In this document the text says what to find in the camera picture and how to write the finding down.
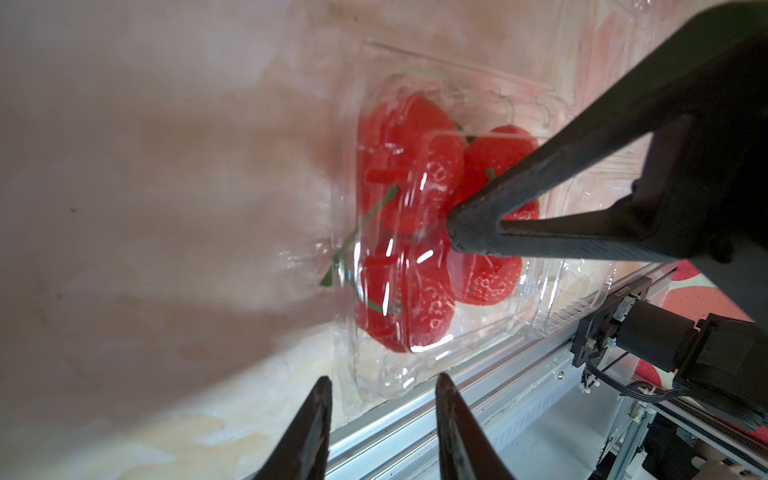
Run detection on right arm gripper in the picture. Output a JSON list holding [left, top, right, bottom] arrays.
[[447, 1, 767, 329]]

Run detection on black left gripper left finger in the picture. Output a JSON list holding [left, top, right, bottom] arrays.
[[254, 376, 333, 480]]

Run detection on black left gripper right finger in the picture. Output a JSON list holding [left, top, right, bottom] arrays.
[[435, 373, 514, 480]]

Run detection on strawberry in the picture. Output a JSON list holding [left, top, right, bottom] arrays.
[[446, 251, 523, 306], [357, 92, 465, 234], [356, 234, 456, 353]]

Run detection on strawberry basket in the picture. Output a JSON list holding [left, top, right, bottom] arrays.
[[444, 125, 539, 212]]

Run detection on clear clamshell container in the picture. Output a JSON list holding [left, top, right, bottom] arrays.
[[561, 1, 675, 214], [326, 38, 619, 418]]

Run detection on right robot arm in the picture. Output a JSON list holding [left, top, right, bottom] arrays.
[[447, 2, 767, 430]]

